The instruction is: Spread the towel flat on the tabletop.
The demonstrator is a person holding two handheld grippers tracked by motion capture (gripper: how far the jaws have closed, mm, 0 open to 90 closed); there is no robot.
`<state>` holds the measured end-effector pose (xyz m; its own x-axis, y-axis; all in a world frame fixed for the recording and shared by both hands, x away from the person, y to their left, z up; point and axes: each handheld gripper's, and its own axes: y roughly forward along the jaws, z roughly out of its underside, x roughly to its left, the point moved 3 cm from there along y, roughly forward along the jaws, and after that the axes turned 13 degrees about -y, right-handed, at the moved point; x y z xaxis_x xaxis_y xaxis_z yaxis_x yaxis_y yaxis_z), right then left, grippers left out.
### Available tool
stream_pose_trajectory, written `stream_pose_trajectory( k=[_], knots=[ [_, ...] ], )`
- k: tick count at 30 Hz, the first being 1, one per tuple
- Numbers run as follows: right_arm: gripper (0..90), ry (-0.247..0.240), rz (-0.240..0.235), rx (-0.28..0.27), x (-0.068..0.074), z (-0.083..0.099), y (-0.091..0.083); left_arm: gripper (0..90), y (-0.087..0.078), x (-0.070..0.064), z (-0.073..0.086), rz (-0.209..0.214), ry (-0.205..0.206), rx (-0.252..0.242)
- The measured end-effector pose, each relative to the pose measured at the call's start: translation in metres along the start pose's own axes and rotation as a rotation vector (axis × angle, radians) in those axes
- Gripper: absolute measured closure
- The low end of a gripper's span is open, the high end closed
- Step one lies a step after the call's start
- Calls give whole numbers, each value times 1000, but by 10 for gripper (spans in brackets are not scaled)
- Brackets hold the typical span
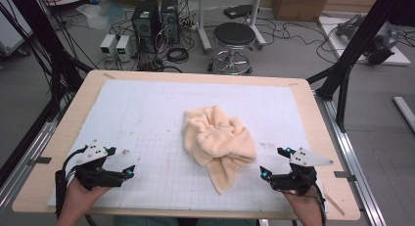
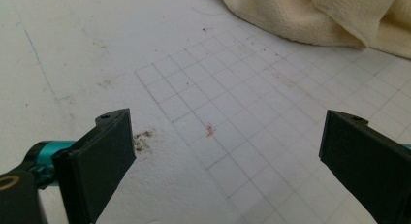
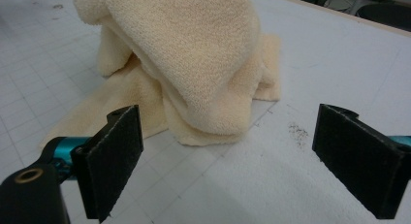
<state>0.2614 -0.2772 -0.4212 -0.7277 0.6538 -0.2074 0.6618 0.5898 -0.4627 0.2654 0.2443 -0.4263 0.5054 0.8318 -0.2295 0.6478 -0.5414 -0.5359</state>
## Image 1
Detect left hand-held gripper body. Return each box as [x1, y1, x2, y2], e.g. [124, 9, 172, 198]
[73, 139, 127, 192]

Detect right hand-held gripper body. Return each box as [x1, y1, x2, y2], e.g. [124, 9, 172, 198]
[269, 147, 335, 197]

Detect peach terry towel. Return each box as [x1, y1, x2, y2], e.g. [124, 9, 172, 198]
[181, 105, 257, 196]

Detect person's left hand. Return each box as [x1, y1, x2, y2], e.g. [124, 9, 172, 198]
[60, 178, 112, 220]

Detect person's right hand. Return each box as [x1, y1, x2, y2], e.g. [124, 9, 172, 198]
[282, 186, 324, 226]

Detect thin wooden stick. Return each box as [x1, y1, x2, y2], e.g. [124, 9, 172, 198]
[322, 192, 346, 217]

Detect person's jeans legs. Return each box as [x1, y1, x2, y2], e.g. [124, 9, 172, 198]
[113, 215, 259, 226]

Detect white grid foam mat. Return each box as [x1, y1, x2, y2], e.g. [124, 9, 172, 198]
[47, 78, 325, 213]

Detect white power supply box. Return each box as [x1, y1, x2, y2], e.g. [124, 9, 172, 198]
[115, 34, 137, 61]
[100, 33, 117, 60]

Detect white floor board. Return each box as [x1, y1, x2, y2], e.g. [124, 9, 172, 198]
[317, 15, 412, 67]

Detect white tube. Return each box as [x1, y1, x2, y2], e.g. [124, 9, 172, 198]
[392, 96, 415, 133]

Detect black round stool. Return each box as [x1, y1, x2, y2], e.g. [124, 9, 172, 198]
[207, 22, 257, 76]

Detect large black computer tower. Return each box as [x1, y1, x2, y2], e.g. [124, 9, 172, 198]
[131, 0, 162, 54]

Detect white desk leg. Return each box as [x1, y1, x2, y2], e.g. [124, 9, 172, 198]
[197, 0, 213, 53]
[247, 0, 267, 48]

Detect clear plastic bag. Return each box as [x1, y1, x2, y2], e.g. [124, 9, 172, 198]
[76, 3, 127, 30]

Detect slim black computer tower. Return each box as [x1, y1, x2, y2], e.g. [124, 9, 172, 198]
[161, 0, 181, 44]

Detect cardboard box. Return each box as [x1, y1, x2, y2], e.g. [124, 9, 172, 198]
[272, 0, 331, 23]

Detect black flat device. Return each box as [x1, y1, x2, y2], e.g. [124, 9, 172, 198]
[223, 4, 254, 21]

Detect white panel board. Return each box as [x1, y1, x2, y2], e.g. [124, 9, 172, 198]
[0, 0, 34, 56]

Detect grey machine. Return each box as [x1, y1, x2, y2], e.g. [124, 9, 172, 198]
[336, 14, 401, 66]

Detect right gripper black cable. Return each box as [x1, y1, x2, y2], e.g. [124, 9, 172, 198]
[302, 171, 328, 226]

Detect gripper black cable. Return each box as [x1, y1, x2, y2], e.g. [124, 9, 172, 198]
[54, 145, 88, 219]
[302, 171, 328, 226]

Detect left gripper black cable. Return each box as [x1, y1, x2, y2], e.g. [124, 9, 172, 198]
[54, 145, 88, 219]

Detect grey metal bracket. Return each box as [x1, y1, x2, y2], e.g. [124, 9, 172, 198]
[334, 170, 357, 183]
[27, 157, 53, 165]

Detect aluminium frame rail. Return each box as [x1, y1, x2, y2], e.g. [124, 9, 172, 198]
[0, 119, 68, 209]
[313, 90, 388, 226]

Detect black floor cable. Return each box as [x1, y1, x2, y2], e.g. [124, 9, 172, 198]
[258, 16, 339, 65]

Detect coiled black cable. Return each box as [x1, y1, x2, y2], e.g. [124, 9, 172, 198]
[165, 47, 190, 65]

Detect black metal frame stand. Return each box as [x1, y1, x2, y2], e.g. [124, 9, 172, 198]
[306, 0, 415, 133]
[0, 0, 93, 123]

